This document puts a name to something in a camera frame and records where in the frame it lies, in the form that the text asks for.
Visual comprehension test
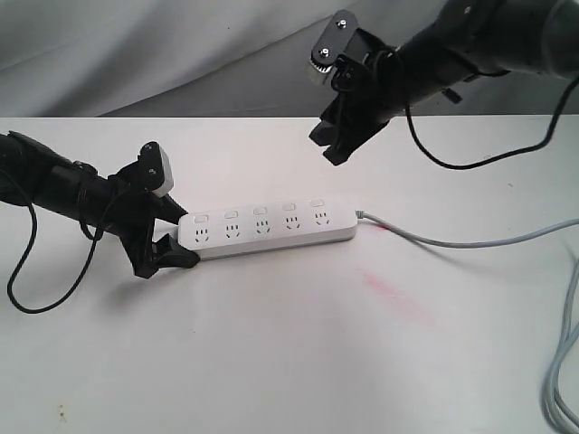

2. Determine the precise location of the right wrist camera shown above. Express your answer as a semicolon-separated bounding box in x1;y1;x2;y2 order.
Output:
308;10;358;86

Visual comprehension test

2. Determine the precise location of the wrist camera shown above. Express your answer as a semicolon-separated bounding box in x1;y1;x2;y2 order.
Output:
138;141;174;198
308;10;358;86

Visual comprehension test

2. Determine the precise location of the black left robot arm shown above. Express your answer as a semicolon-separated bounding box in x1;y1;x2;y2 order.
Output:
1;131;200;278

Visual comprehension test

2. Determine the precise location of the white five-outlet power strip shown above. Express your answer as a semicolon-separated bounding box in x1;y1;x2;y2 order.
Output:
177;196;358;260

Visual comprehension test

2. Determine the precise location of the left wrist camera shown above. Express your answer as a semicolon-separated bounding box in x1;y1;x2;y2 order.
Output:
138;141;174;198

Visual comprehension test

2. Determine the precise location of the grey backdrop cloth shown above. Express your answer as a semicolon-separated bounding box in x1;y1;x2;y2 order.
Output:
0;0;579;118

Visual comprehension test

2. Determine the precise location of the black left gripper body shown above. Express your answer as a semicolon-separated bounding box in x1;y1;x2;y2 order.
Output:
105;162;157;277

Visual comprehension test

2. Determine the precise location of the black right camera cable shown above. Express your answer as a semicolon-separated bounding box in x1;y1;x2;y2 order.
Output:
404;76;579;171

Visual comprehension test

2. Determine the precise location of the grey power cable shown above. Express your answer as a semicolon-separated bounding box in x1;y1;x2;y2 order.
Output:
356;209;579;434

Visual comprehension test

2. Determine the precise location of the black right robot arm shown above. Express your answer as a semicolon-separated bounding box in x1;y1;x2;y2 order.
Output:
309;1;578;171

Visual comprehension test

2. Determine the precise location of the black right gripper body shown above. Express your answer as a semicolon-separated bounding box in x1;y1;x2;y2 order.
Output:
332;27;400;127

